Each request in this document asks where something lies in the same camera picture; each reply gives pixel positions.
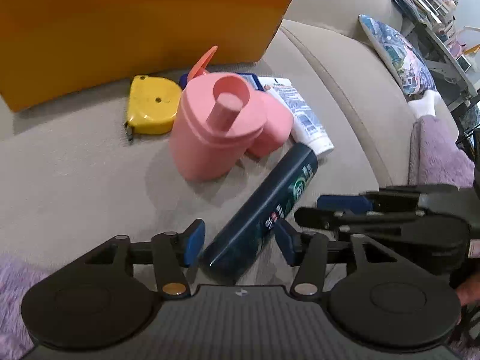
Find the dark green spray can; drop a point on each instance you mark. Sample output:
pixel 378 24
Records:
pixel 235 248

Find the white cream tube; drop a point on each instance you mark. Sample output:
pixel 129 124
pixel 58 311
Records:
pixel 307 128

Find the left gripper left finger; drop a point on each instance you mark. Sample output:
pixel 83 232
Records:
pixel 172 253

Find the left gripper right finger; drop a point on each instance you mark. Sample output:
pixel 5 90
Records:
pixel 308 252

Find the purple fluffy blanket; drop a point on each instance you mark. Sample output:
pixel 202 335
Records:
pixel 435 158

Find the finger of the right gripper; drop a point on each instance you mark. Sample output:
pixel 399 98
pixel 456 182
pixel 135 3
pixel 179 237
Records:
pixel 346 203

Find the orange storage box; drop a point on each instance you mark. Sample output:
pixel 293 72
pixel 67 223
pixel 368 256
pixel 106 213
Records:
pixel 50 48

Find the printed colourful cushion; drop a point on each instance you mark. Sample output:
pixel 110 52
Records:
pixel 401 58

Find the pink bottle orange pump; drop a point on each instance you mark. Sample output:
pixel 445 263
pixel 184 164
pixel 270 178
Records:
pixel 270 119

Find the grey shelf with items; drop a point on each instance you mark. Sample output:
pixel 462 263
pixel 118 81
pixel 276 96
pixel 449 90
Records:
pixel 431 26

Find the yellow tape measure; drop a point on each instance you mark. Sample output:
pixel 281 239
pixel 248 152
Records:
pixel 152 106

